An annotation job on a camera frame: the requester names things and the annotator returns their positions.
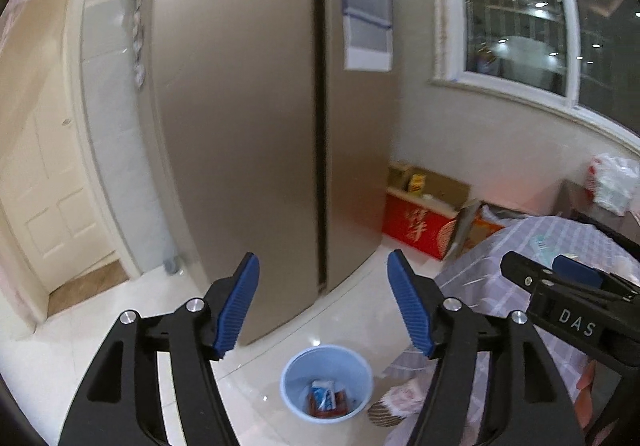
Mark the beige two-door refrigerator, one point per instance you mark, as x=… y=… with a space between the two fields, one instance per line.
x=230 y=126

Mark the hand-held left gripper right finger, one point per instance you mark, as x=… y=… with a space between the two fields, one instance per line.
x=412 y=306

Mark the blue white packet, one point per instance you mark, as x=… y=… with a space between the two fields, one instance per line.
x=322 y=396

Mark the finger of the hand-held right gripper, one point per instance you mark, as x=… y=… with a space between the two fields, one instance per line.
x=520 y=271
x=575 y=271

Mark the large brown cardboard box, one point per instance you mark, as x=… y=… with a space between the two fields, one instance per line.
x=447 y=191

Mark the white panelled door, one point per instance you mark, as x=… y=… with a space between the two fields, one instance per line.
x=55 y=206

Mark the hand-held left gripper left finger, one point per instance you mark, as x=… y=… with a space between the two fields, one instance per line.
x=235 y=311

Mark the small brown carton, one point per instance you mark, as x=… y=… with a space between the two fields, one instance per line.
x=400 y=174

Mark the red carton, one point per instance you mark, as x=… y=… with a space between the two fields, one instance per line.
x=415 y=223

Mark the white plastic bag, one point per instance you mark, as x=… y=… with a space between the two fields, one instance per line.
x=615 y=181

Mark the small grey floor container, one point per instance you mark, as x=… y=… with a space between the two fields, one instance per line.
x=173 y=264

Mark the white framed window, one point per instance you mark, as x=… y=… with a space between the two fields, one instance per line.
x=520 y=11

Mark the light blue plastic bin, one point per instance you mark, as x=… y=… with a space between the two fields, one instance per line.
x=300 y=371

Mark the grey checked tablecloth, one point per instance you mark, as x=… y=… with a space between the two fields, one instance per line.
x=480 y=271

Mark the dark wooden sideboard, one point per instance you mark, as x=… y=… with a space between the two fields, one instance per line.
x=575 y=203

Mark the yellow box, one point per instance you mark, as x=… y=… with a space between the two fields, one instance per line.
x=417 y=184

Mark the dark red snack wrapper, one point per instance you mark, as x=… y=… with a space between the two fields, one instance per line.
x=341 y=401

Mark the person's right hand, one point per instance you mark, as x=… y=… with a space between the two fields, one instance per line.
x=586 y=391

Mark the white paper sheet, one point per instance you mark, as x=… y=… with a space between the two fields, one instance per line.
x=369 y=46

